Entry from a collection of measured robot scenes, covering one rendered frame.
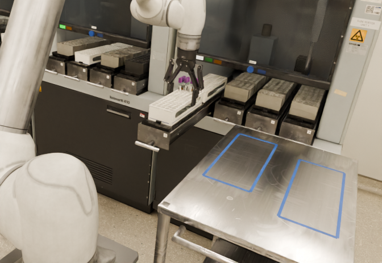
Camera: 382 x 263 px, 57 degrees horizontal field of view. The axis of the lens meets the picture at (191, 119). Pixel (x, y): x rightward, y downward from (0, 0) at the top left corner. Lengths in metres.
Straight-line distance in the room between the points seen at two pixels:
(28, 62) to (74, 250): 0.41
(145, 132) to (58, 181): 0.65
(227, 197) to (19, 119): 0.53
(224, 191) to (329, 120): 0.77
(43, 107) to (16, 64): 1.41
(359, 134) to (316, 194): 1.77
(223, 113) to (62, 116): 0.99
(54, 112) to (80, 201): 1.50
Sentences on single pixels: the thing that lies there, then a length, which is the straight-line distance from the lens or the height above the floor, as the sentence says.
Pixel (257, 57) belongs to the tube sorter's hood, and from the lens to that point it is 1.57.
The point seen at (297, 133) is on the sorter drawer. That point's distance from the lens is 1.54.
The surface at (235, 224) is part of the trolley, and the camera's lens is 0.86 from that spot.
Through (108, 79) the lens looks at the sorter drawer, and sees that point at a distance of 1.86.
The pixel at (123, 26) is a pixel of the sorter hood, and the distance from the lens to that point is 1.84.
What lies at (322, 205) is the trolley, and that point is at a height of 0.82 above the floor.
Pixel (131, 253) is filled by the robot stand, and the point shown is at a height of 0.70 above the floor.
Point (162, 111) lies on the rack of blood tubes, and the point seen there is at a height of 0.86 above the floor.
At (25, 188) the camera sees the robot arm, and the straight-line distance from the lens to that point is 0.73.
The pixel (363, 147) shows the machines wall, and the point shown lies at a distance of 2.84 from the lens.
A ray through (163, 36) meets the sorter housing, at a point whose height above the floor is 1.03.
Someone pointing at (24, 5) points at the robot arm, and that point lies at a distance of 0.87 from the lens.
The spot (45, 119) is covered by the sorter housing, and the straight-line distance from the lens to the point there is 2.27.
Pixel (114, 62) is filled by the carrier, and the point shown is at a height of 0.85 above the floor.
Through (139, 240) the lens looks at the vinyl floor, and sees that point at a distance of 1.99.
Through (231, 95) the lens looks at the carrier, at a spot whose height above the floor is 0.84.
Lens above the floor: 1.36
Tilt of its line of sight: 23 degrees down
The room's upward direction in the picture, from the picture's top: 7 degrees clockwise
